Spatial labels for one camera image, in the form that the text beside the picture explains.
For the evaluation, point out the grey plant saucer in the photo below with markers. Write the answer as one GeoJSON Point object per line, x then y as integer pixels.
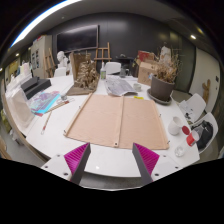
{"type": "Point", "coordinates": [166, 102]}

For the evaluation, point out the wooden figure sculpture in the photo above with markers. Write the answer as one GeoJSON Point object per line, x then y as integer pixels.
{"type": "Point", "coordinates": [206, 90]}

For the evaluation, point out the black flat box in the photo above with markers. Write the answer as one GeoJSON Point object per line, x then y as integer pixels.
{"type": "Point", "coordinates": [35, 87]}

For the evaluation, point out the white cup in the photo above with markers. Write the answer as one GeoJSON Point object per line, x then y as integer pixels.
{"type": "Point", "coordinates": [174, 126]}

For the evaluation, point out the white plaster bust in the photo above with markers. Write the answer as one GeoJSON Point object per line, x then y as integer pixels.
{"type": "Point", "coordinates": [61, 57]}

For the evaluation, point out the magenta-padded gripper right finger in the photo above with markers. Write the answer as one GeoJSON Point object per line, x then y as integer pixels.
{"type": "Point", "coordinates": [146, 160]}

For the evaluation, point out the papers on chair seat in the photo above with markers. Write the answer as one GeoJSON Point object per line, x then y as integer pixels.
{"type": "Point", "coordinates": [187, 110]}

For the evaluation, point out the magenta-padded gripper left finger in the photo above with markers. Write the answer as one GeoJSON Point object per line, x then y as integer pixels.
{"type": "Point", "coordinates": [76, 160]}

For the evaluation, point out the white cabinet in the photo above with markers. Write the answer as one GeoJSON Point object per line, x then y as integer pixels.
{"type": "Point", "coordinates": [40, 55]}

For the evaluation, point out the small yellow tag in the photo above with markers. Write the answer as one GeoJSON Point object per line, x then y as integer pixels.
{"type": "Point", "coordinates": [138, 97]}

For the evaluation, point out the clear red-labelled drink bottle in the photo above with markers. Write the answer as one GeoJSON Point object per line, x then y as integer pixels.
{"type": "Point", "coordinates": [192, 138]}

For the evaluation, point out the tall white stone statue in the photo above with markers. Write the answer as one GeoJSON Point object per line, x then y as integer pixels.
{"type": "Point", "coordinates": [165, 53]}

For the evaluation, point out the long paint brush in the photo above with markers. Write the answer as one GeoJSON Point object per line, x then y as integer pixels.
{"type": "Point", "coordinates": [46, 122]}

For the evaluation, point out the black backpack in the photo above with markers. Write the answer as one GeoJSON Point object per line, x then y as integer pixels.
{"type": "Point", "coordinates": [204, 133]}

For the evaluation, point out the black wall screen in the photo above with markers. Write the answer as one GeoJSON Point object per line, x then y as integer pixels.
{"type": "Point", "coordinates": [76, 38]}

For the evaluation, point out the brown wood carving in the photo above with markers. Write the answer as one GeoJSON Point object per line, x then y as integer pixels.
{"type": "Point", "coordinates": [86, 76]}

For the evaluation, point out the small white bowl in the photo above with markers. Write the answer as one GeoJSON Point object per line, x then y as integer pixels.
{"type": "Point", "coordinates": [137, 87]}

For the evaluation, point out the cardboard box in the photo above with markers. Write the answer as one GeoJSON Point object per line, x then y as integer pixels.
{"type": "Point", "coordinates": [146, 73]}

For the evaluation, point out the colourful picture book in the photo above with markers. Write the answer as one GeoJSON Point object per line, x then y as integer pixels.
{"type": "Point", "coordinates": [45, 101]}

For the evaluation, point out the wooden easel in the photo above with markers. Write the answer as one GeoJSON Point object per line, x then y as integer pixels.
{"type": "Point", "coordinates": [102, 59]}
{"type": "Point", "coordinates": [50, 63]}

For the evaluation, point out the dried plant in grey pot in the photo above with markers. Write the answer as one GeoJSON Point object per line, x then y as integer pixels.
{"type": "Point", "coordinates": [161, 88]}

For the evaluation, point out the white plastic chair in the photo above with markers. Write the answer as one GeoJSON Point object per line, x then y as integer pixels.
{"type": "Point", "coordinates": [199, 101]}
{"type": "Point", "coordinates": [113, 68]}
{"type": "Point", "coordinates": [210, 117]}

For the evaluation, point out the small green-labelled bottle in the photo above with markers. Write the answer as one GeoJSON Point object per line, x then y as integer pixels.
{"type": "Point", "coordinates": [103, 73]}

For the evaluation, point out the red box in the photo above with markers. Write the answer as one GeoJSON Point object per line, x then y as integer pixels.
{"type": "Point", "coordinates": [146, 56]}

